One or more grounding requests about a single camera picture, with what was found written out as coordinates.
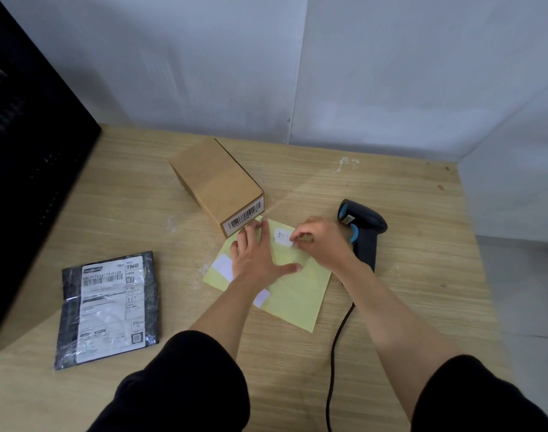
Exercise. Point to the blank white label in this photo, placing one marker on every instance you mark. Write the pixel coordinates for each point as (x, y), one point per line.
(222, 267)

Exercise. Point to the person's left hand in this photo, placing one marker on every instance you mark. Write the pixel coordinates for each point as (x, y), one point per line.
(256, 263)

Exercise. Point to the small black parcel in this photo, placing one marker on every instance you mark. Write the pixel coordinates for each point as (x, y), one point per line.
(67, 310)

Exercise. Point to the person's right hand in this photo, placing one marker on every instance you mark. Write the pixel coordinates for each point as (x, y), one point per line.
(328, 245)

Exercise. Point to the small white return sticker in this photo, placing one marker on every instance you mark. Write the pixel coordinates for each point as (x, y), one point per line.
(283, 236)

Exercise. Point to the person's right forearm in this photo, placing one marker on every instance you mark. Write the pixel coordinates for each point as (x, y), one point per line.
(395, 328)

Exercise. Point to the black plastic crate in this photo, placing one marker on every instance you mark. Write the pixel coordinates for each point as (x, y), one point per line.
(31, 152)

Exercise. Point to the yellow sticker backing sheet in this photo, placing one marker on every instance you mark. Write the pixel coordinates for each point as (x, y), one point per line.
(296, 301)

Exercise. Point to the cardboard box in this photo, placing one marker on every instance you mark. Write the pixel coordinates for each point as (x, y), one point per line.
(220, 184)

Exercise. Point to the person's left forearm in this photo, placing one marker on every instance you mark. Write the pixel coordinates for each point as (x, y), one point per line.
(224, 314)

